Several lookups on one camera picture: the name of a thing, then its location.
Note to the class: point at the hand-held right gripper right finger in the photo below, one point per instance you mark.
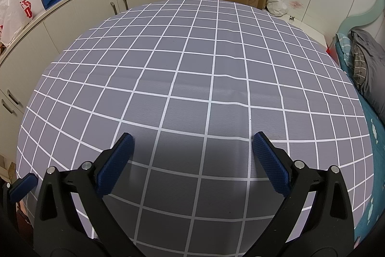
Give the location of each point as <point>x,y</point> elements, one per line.
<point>270,166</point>

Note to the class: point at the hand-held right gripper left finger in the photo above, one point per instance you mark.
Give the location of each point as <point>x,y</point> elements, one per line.
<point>115,166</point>

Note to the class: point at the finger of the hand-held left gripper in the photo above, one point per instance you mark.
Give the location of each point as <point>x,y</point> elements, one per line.
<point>22,189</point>

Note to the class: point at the teal patterned bedsheet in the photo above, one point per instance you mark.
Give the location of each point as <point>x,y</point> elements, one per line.
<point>373,154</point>

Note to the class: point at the grey blanket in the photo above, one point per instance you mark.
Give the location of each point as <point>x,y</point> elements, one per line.
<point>370,64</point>

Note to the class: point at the plain white plastic bag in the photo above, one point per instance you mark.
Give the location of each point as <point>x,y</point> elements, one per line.
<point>276,4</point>

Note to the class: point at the pink flower sticker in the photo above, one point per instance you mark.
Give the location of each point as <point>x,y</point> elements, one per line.
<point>296,4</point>

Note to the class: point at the white low cabinet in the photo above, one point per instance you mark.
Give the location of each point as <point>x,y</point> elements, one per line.
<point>90,1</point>

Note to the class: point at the mint bed headboard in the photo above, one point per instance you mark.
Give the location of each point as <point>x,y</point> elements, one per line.
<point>361,17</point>

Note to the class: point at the white plastic bag red print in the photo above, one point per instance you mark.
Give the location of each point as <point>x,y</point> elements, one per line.
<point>12,13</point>

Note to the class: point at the small metal bracket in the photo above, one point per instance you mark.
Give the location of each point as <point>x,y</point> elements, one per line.
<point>291,18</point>

